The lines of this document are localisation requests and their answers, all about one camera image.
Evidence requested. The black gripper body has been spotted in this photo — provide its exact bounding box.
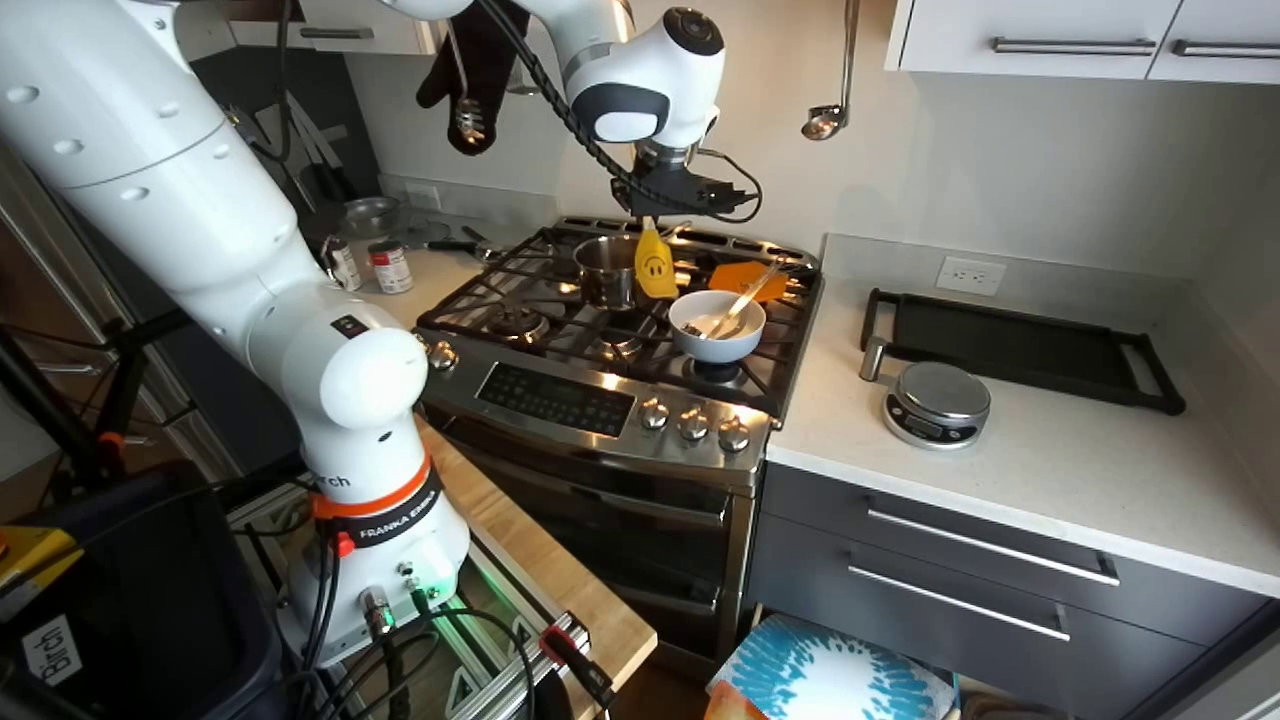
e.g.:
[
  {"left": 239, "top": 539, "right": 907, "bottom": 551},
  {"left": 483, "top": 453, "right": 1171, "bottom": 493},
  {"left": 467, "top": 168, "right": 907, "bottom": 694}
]
[{"left": 621, "top": 138, "right": 706, "bottom": 219}]

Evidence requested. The yellow smiley spatula wooden handle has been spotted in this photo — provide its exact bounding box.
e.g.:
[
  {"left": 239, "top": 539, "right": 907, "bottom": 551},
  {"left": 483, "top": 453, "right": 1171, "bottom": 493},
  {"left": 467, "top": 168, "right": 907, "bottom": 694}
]
[{"left": 630, "top": 215, "right": 681, "bottom": 305}]

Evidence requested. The stainless steel pot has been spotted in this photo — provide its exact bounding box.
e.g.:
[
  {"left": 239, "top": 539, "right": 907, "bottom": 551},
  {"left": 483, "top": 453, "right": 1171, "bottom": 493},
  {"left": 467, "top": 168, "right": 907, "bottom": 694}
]
[{"left": 573, "top": 230, "right": 647, "bottom": 314}]

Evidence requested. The grey bowl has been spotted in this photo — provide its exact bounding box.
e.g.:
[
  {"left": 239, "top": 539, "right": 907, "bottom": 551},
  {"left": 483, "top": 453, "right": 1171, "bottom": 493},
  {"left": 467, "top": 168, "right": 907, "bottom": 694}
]
[{"left": 666, "top": 286, "right": 773, "bottom": 369}]

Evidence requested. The black cast-iron stove grate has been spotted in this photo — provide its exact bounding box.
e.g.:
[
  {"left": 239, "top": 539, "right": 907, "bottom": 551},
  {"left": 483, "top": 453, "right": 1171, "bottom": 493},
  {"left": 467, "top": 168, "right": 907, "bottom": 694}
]
[
  {"left": 418, "top": 219, "right": 593, "bottom": 351},
  {"left": 532, "top": 215, "right": 702, "bottom": 386},
  {"left": 654, "top": 234, "right": 820, "bottom": 413}
]

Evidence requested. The orange honeycomb silicone trivet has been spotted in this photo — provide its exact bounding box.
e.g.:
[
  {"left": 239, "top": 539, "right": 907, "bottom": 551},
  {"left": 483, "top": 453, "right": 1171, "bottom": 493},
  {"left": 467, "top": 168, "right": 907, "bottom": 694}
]
[{"left": 706, "top": 255, "right": 806, "bottom": 310}]

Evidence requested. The black oven mitt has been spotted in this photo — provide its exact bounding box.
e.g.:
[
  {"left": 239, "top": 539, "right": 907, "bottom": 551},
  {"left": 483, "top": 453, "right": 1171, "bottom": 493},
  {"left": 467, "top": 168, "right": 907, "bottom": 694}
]
[{"left": 413, "top": 0, "right": 532, "bottom": 161}]

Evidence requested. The black oven control panel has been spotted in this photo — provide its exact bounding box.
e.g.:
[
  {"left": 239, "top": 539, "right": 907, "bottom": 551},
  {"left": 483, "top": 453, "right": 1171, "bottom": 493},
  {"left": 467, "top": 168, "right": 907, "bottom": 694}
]
[{"left": 476, "top": 360, "right": 635, "bottom": 441}]

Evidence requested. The red label jar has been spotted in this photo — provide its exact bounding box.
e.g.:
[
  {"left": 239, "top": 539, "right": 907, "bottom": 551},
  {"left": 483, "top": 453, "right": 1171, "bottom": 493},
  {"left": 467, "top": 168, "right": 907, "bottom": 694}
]
[{"left": 369, "top": 238, "right": 418, "bottom": 300}]

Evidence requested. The small white bottle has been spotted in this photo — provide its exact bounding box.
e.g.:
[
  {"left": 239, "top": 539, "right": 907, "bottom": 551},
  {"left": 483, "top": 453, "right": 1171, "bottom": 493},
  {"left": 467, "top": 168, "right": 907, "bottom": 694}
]
[{"left": 321, "top": 234, "right": 369, "bottom": 296}]

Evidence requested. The stainless steel gas range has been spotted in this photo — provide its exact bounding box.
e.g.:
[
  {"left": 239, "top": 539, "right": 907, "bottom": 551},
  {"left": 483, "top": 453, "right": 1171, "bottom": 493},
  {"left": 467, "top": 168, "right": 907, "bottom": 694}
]
[{"left": 413, "top": 210, "right": 830, "bottom": 662}]

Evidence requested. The light wooden board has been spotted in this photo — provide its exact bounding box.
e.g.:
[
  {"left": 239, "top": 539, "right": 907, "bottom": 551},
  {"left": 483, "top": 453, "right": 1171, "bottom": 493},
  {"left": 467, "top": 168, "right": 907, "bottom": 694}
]
[{"left": 418, "top": 424, "right": 666, "bottom": 688}]

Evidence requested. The black baking tray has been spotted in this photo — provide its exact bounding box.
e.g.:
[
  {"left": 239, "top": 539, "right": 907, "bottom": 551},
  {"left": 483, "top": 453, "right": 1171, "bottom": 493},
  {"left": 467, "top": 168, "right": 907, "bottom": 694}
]
[{"left": 855, "top": 282, "right": 1191, "bottom": 420}]

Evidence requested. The dark grey drawer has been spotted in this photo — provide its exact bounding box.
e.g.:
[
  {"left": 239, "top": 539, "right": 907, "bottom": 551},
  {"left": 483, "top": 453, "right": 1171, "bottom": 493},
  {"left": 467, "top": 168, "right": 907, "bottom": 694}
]
[
  {"left": 759, "top": 461, "right": 1274, "bottom": 653},
  {"left": 742, "top": 516, "right": 1205, "bottom": 720}
]

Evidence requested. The white upper cabinet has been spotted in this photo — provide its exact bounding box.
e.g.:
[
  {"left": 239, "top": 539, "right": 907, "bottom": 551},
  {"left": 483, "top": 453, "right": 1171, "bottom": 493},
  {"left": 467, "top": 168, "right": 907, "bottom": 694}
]
[{"left": 883, "top": 0, "right": 1280, "bottom": 93}]

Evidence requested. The blue and white printed cloth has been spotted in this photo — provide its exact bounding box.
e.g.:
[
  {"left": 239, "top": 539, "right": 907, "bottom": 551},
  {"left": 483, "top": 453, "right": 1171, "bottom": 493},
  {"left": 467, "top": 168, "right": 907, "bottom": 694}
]
[{"left": 713, "top": 610, "right": 964, "bottom": 720}]

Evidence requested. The black tripod stand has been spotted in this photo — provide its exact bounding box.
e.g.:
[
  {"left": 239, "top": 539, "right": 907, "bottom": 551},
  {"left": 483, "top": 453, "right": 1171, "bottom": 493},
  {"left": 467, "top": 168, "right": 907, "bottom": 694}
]
[{"left": 0, "top": 300, "right": 193, "bottom": 498}]

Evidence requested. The black bin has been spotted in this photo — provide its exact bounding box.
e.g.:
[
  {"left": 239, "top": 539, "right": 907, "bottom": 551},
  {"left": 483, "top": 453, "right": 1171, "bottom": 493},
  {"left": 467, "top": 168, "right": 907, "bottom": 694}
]
[{"left": 0, "top": 477, "right": 291, "bottom": 720}]

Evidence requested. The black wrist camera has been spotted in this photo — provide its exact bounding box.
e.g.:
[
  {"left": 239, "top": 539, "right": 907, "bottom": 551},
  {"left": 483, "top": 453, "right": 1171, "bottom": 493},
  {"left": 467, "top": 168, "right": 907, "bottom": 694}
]
[{"left": 694, "top": 168, "right": 752, "bottom": 222}]

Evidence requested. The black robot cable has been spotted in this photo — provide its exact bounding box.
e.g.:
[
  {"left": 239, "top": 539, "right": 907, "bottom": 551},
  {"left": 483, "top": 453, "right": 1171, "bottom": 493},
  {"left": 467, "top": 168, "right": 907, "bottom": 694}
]
[{"left": 473, "top": 0, "right": 768, "bottom": 227}]

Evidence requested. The steel oven door handle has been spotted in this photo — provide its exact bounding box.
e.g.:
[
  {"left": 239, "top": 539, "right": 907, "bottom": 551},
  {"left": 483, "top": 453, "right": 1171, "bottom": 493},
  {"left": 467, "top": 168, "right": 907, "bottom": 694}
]
[{"left": 433, "top": 420, "right": 752, "bottom": 537}]

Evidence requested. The white wall outlet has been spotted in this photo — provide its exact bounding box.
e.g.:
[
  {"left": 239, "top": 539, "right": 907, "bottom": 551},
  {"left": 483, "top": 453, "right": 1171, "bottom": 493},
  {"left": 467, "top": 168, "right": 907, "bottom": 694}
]
[{"left": 936, "top": 250, "right": 1014, "bottom": 300}]

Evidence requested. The steel upper cabinet handle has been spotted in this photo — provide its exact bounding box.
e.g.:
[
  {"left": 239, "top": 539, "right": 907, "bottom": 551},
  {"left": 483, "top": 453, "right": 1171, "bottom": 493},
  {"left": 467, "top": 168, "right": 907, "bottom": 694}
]
[
  {"left": 1168, "top": 37, "right": 1280, "bottom": 65},
  {"left": 988, "top": 33, "right": 1161, "bottom": 61}
]

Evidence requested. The red tipped black cable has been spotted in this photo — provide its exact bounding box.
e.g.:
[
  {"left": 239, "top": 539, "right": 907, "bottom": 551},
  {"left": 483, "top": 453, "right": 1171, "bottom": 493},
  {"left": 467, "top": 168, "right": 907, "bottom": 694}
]
[{"left": 536, "top": 617, "right": 621, "bottom": 720}]

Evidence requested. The steel drawer handle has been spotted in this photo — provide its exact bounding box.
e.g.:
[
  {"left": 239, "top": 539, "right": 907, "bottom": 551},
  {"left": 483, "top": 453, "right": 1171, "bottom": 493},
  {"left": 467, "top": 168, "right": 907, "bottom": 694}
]
[
  {"left": 861, "top": 496, "right": 1125, "bottom": 591},
  {"left": 846, "top": 554, "right": 1077, "bottom": 647}
]

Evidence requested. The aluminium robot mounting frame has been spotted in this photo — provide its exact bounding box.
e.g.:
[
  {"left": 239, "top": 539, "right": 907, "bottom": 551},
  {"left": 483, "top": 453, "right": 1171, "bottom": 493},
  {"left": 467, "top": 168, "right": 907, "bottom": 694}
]
[{"left": 251, "top": 533, "right": 605, "bottom": 720}]

